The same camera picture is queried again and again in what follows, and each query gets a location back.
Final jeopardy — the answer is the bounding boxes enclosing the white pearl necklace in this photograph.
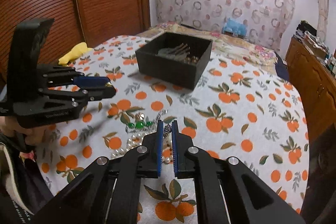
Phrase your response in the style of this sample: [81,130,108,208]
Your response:
[110,131,176,164]

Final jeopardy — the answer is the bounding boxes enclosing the black open jewelry box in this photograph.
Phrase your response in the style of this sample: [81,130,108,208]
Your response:
[135,32,213,90]

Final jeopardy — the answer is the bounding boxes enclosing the person's left hand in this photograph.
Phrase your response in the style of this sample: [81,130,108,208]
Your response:
[1,117,48,146]

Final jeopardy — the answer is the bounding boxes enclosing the yellow cloth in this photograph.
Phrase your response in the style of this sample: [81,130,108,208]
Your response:
[58,42,93,65]

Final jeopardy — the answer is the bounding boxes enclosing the orange print table cloth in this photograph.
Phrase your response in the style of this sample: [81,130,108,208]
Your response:
[37,36,309,214]

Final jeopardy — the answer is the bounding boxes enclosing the wooden side cabinet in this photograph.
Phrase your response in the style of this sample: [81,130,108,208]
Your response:
[285,37,335,142]

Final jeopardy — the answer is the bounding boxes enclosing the folded clothes pile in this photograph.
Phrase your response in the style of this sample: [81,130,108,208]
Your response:
[295,20,329,60]

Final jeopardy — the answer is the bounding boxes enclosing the green bead bracelet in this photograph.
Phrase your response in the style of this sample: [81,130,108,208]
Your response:
[126,120,156,132]

